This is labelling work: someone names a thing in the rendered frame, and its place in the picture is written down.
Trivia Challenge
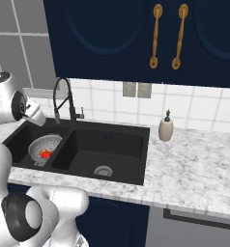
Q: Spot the red apple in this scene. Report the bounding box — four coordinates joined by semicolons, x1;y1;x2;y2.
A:
39;148;54;159

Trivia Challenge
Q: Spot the grey dishwasher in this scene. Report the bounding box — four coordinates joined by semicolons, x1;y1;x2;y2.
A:
144;205;230;247

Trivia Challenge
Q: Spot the navy upper cupboard door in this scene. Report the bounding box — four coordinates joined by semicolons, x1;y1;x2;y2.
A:
166;0;230;90
43;0;171;86

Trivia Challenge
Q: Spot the grey metal colander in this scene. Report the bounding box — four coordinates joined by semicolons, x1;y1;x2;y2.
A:
27;134;64;167

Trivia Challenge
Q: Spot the black double sink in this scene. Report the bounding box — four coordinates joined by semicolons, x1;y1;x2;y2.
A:
2;117;151;187

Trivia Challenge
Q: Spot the brass cupboard handle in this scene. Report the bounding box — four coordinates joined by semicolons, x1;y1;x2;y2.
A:
171;3;189;70
148;3;164;69

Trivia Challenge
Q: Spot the navy lower cabinet door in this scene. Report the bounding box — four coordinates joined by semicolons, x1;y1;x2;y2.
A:
7;183;151;247

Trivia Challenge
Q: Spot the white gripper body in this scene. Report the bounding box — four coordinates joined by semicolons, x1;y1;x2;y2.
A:
22;97;47;127

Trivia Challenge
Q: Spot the grey framed window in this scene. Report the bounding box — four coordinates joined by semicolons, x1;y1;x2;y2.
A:
0;0;59;98

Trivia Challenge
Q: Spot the beige soap dispenser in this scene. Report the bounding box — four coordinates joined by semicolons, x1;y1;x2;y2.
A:
158;108;175;143

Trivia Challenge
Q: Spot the metal sink drain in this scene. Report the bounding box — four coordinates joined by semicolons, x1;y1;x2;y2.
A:
93;164;114;178

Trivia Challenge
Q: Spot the grey wall outlet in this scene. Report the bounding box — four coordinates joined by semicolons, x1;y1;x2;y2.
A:
122;81;137;98
136;82;153;99

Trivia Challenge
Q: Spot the black dishwasher handle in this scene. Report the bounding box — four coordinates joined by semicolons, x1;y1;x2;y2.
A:
162;207;230;233

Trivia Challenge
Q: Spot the black spring faucet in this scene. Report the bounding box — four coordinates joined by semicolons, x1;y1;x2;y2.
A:
52;76;86;125

